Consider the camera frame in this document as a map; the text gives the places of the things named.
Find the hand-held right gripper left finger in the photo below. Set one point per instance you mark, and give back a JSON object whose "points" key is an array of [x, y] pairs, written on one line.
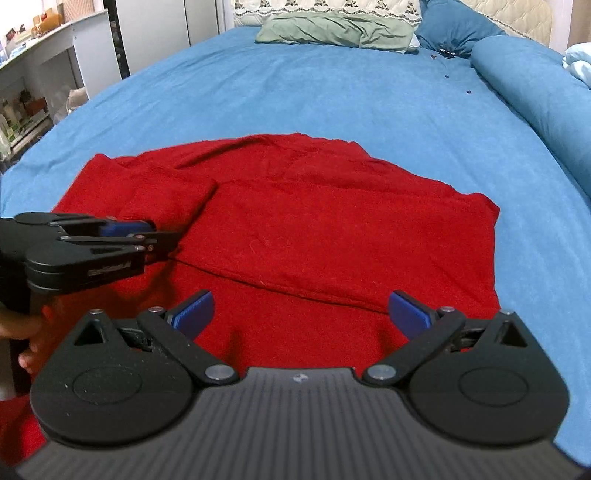
{"points": [[196, 314]]}

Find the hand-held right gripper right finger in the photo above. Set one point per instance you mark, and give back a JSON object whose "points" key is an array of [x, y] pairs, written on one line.
{"points": [[408, 314]]}

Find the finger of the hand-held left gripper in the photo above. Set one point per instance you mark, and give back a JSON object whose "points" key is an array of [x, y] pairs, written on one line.
{"points": [[159, 243], [124, 227]]}

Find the red knitted sweater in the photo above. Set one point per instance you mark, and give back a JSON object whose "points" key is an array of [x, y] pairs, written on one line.
{"points": [[300, 221]]}

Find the person's left hand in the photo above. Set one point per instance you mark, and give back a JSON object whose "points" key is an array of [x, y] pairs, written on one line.
{"points": [[30, 362]]}

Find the white plastic bag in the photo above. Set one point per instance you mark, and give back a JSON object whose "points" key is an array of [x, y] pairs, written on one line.
{"points": [[79, 99]]}

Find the blue bed sheet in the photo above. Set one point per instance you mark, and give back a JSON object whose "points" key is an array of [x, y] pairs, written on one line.
{"points": [[277, 92]]}

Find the white desk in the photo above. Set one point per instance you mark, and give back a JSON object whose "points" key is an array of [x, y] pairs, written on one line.
{"points": [[55, 41]]}

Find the white wardrobe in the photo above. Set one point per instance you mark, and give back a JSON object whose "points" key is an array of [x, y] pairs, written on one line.
{"points": [[161, 32]]}

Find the white lace-trimmed pillow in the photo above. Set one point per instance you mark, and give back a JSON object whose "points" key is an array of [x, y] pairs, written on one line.
{"points": [[258, 8]]}

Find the rolled blue blanket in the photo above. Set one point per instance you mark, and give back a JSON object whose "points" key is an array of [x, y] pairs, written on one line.
{"points": [[521, 78]]}

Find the small dark clip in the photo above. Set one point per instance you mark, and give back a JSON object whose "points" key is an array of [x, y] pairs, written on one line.
{"points": [[448, 52]]}

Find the green pillow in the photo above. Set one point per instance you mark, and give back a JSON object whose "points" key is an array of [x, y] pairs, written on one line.
{"points": [[323, 27]]}

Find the blue pillow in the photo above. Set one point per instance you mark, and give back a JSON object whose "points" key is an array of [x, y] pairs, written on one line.
{"points": [[455, 27]]}

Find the light blue cloth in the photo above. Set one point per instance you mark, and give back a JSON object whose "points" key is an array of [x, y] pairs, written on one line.
{"points": [[579, 62]]}

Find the cream quilted headboard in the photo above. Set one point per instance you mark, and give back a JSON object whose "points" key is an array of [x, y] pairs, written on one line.
{"points": [[521, 18]]}

